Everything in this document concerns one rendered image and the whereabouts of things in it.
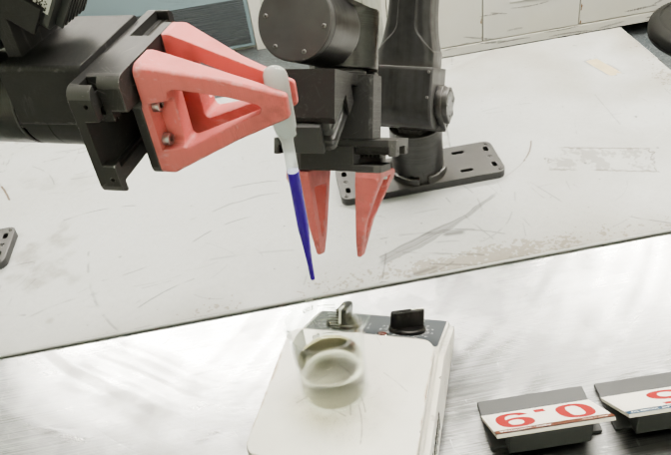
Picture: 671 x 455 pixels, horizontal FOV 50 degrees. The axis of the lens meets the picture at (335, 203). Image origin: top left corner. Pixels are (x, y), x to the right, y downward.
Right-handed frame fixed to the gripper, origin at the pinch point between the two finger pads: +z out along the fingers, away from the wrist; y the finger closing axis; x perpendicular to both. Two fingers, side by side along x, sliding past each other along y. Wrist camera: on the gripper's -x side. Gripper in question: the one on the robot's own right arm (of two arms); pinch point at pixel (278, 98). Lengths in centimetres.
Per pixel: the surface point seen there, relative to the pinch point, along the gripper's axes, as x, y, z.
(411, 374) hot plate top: 24.0, 1.4, 5.8
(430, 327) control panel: 28.6, 10.4, 5.9
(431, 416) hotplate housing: 26.2, -0.4, 7.5
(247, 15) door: 108, 265, -116
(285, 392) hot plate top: 24.1, -1.5, -3.2
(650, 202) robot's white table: 33, 36, 27
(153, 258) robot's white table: 33.1, 20.9, -27.3
